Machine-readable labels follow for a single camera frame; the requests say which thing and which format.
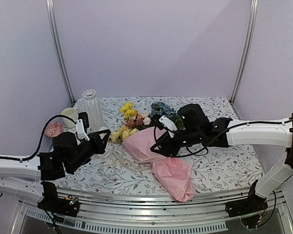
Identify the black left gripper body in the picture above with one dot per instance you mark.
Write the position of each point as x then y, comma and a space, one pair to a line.
76, 163

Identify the cream printed ribbon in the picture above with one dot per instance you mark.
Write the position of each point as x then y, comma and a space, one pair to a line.
138, 166

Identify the aluminium front rail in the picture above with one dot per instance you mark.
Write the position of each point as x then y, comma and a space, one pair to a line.
159, 214

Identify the floral patterned tablecloth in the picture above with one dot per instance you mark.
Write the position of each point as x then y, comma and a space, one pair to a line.
217, 169

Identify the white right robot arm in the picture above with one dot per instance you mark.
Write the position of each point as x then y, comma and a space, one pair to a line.
227, 132

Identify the pink patterned ball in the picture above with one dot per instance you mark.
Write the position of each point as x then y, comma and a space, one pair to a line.
53, 129

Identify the right aluminium frame post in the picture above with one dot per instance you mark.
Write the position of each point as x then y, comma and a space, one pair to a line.
246, 50

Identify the cream ceramic mug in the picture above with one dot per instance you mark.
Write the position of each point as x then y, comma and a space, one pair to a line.
72, 115

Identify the white ribbed ceramic vase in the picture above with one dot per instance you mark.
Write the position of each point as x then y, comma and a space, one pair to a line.
93, 110

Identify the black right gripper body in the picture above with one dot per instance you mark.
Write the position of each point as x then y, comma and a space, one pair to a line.
193, 137

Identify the pink flower bouquet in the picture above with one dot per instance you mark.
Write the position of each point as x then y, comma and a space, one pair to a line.
172, 173

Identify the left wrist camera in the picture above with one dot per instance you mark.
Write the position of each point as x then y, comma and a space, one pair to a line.
82, 126

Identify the left aluminium frame post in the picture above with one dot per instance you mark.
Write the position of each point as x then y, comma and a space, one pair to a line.
58, 50

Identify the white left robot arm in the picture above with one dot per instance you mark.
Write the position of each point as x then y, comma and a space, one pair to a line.
26, 168

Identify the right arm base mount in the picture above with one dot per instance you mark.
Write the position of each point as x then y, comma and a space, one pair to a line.
252, 203

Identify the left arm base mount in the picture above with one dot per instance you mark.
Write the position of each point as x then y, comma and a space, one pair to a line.
51, 202

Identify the aluminium frame post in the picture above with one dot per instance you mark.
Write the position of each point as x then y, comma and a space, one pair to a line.
246, 50
58, 50

